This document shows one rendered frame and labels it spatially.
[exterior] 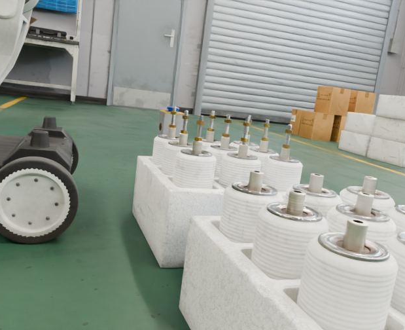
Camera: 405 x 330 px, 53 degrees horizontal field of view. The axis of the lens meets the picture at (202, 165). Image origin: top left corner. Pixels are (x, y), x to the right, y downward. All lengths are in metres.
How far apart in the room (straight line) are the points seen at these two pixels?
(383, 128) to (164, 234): 3.00
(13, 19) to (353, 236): 0.96
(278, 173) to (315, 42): 6.02
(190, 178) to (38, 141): 0.38
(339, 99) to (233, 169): 3.93
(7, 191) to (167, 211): 0.37
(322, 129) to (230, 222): 4.15
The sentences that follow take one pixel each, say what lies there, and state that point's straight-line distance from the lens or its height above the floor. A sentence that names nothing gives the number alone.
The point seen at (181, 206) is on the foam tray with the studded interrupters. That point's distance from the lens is 0.89.
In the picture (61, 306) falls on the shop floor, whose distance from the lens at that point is 0.79.
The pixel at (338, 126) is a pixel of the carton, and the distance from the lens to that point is 4.91.
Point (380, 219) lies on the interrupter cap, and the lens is 0.63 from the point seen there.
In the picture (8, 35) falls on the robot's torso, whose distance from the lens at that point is 1.18.
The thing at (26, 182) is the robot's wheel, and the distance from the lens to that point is 1.00.
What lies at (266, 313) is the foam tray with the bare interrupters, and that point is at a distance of 0.50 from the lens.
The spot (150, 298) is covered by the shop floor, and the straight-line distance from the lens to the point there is 0.82.
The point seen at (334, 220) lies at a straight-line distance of 0.62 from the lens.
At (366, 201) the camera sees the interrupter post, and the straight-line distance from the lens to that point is 0.63.
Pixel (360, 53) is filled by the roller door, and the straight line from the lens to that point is 7.46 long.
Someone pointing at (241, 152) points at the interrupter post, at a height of 0.26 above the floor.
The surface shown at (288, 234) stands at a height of 0.24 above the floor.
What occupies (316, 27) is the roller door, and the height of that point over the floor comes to 1.55.
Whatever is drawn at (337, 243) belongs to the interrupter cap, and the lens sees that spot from 0.49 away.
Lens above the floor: 0.40
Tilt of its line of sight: 11 degrees down
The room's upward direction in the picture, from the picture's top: 7 degrees clockwise
